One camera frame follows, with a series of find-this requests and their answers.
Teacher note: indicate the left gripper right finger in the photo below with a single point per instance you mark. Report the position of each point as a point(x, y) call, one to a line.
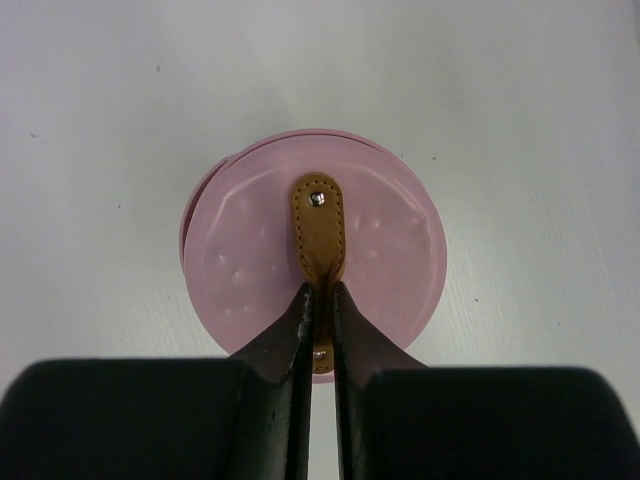
point(400, 419)

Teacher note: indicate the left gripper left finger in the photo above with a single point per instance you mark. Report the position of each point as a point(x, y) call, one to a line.
point(246, 416)

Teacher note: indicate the pink lunch box lid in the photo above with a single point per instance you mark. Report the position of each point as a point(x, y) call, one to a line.
point(237, 237)

